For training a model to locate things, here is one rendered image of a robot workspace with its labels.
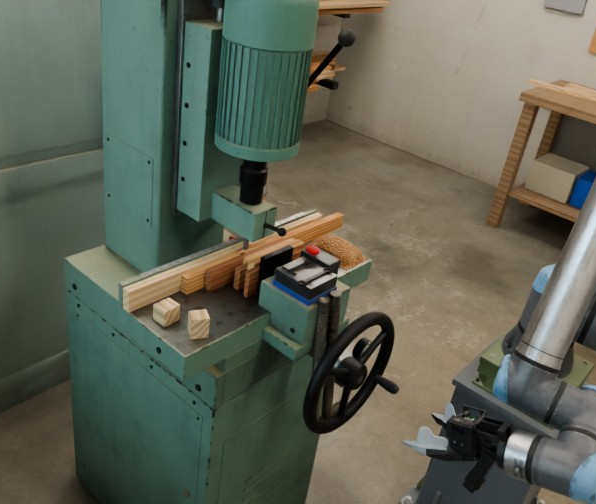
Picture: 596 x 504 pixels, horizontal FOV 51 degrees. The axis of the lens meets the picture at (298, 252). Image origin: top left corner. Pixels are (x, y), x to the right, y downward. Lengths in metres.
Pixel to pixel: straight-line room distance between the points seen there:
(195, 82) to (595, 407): 0.99
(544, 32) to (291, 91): 3.44
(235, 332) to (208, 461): 0.34
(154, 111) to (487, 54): 3.55
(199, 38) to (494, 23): 3.53
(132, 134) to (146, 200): 0.15
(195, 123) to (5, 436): 1.37
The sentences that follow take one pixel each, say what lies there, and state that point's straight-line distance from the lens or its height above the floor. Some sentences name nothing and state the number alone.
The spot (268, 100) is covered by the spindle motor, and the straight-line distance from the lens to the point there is 1.22.
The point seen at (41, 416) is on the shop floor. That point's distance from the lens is 2.40.
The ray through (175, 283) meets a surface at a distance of 1.35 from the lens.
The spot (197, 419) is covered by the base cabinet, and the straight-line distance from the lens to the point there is 1.43.
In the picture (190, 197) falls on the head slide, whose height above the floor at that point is 1.05.
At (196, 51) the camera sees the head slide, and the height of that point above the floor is 1.37.
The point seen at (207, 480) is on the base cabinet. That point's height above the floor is 0.49.
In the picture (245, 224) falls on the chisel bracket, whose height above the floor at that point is 1.03.
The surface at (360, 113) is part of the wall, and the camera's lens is 5.30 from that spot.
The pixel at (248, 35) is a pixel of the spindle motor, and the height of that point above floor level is 1.43.
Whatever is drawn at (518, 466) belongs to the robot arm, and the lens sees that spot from 1.28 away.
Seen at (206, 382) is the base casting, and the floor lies 0.77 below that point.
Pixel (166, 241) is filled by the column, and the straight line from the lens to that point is 1.53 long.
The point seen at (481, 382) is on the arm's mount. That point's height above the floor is 0.56.
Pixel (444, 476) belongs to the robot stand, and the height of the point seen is 0.20.
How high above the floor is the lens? 1.67
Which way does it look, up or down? 30 degrees down
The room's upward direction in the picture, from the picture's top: 9 degrees clockwise
